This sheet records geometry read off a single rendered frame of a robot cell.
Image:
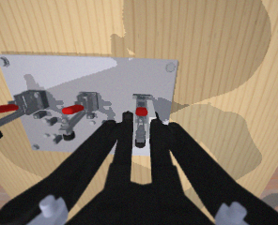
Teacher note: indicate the grey metal fixture plate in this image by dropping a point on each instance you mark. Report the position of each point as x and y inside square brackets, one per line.
[115, 79]

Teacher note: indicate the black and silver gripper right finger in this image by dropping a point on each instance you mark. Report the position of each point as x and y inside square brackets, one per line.
[227, 201]

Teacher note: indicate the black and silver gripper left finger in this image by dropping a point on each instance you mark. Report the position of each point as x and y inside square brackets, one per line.
[49, 201]

